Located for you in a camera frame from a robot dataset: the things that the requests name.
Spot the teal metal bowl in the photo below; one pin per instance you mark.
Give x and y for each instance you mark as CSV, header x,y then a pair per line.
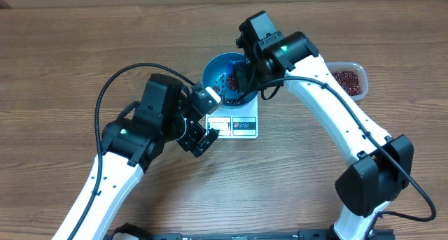
x,y
217,75

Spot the blue plastic measuring scoop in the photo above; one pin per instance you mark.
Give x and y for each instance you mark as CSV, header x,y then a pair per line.
x,y
235,66

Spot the clear plastic container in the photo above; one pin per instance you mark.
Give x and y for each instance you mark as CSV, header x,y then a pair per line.
x,y
352,78

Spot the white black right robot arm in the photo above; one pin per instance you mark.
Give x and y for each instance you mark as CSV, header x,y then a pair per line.
x,y
377,163

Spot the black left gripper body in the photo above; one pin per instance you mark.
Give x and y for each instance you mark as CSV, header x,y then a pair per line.
x,y
193,134

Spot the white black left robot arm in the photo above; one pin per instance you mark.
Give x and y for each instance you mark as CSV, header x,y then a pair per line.
x,y
168,111

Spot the red beans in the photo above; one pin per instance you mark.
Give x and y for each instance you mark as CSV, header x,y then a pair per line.
x,y
225,86

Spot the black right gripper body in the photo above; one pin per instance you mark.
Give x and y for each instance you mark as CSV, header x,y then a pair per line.
x,y
250,78

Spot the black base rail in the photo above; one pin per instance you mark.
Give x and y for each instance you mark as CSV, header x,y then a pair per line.
x,y
128,231

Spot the white digital kitchen scale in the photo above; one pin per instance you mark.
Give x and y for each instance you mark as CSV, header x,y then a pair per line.
x,y
235,122

